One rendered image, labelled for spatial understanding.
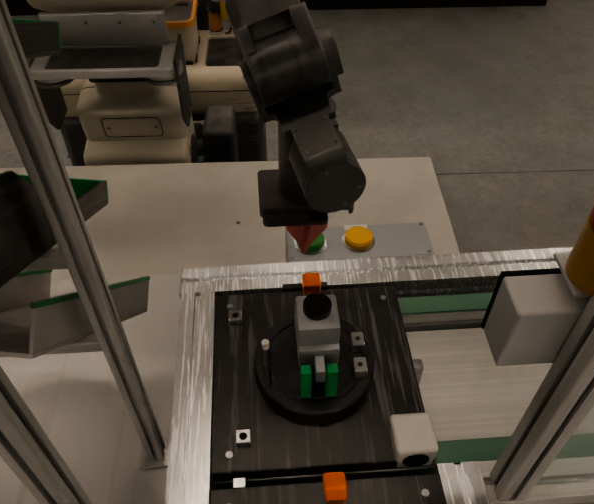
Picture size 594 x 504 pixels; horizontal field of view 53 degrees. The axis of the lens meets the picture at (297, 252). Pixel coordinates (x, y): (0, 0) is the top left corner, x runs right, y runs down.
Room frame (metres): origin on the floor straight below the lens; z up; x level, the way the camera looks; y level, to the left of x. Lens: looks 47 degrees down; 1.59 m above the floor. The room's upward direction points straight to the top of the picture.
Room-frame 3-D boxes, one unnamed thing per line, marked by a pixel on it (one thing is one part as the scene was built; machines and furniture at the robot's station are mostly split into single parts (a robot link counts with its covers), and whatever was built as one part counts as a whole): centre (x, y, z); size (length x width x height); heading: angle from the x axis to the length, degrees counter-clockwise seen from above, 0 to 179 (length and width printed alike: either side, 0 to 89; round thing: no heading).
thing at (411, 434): (0.29, -0.12, 0.97); 0.05 x 0.05 x 0.04; 4
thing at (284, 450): (0.38, -0.02, 0.96); 0.24 x 0.24 x 0.02; 4
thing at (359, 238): (0.60, -0.09, 0.96); 0.04 x 0.04 x 0.02
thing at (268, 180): (0.50, -0.01, 1.17); 0.10 x 0.07 x 0.07; 95
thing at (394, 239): (0.60, -0.09, 0.93); 0.21 x 0.07 x 0.06; 94
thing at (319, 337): (0.37, -0.02, 1.06); 0.08 x 0.04 x 0.07; 4
